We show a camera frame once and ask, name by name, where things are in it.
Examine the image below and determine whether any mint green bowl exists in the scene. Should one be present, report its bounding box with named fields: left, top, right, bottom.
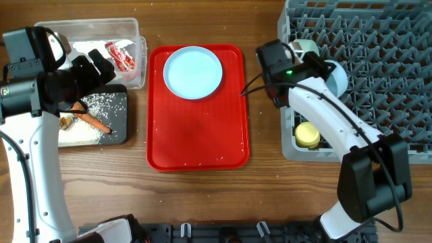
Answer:
left=291, top=39, right=319, bottom=57

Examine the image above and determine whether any light blue bowl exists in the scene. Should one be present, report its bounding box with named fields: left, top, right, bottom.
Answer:
left=325, top=60, right=348, bottom=98

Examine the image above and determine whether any brown food scrap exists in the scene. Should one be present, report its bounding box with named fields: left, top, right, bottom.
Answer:
left=59, top=117, right=73, bottom=130

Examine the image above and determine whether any orange carrot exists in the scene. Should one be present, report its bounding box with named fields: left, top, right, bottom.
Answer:
left=70, top=102, right=112, bottom=134

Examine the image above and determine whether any white rice pile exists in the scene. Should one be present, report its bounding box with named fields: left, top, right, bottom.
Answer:
left=58, top=94, right=113, bottom=147

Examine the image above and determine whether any white napkin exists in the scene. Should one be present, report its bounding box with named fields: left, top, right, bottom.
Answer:
left=72, top=39, right=133, bottom=59

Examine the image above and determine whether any yellow plastic cup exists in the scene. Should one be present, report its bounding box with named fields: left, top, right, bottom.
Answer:
left=294, top=121, right=321, bottom=149

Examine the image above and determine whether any red foil wrapper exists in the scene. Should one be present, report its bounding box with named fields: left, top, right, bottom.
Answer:
left=105, top=42, right=136, bottom=72

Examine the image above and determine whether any light blue plate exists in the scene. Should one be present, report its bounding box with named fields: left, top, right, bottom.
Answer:
left=163, top=46, right=223, bottom=100

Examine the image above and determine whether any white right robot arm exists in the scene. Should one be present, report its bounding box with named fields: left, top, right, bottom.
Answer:
left=256, top=39, right=412, bottom=242

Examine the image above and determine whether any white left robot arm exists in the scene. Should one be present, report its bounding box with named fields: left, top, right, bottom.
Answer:
left=1, top=26, right=151, bottom=242

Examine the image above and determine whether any grey dishwasher rack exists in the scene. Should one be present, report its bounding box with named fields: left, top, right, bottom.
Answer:
left=277, top=0, right=431, bottom=164

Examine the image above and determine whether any black tray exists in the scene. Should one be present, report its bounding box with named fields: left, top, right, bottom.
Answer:
left=83, top=84, right=128, bottom=145

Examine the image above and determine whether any clear plastic bin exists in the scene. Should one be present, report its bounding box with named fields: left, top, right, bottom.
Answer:
left=35, top=18, right=147, bottom=89

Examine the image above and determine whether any red serving tray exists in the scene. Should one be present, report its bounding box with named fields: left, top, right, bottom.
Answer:
left=146, top=44, right=250, bottom=171

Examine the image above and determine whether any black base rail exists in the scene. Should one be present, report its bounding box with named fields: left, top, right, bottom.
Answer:
left=77, top=219, right=379, bottom=243

